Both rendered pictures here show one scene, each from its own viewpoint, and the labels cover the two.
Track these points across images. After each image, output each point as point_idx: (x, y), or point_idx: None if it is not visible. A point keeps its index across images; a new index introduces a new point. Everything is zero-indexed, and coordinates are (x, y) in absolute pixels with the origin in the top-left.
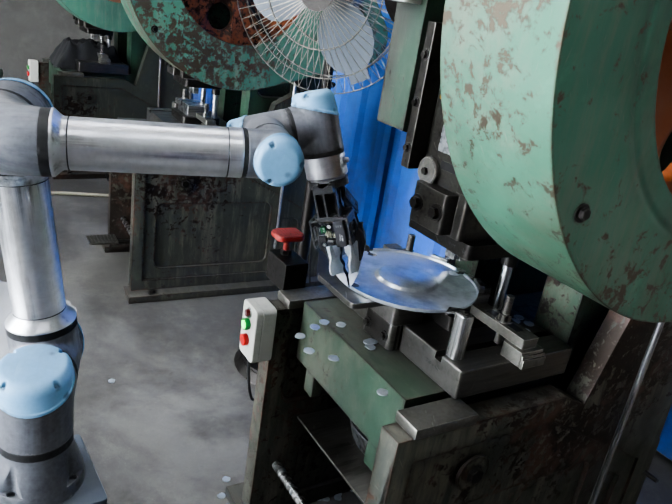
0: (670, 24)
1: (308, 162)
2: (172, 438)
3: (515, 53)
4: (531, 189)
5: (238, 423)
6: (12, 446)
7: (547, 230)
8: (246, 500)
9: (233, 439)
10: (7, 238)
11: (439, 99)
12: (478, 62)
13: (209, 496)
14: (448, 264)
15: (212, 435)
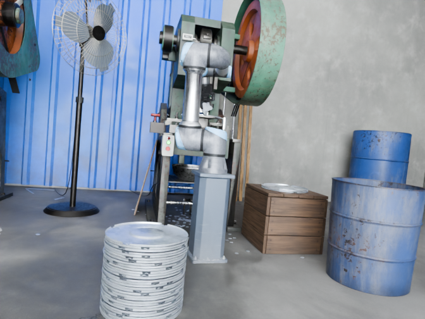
0: None
1: (206, 78)
2: (103, 231)
3: (276, 49)
4: (274, 72)
5: (105, 222)
6: (224, 151)
7: (272, 80)
8: (161, 221)
9: (116, 224)
10: (198, 92)
11: None
12: (268, 50)
13: None
14: None
15: (109, 226)
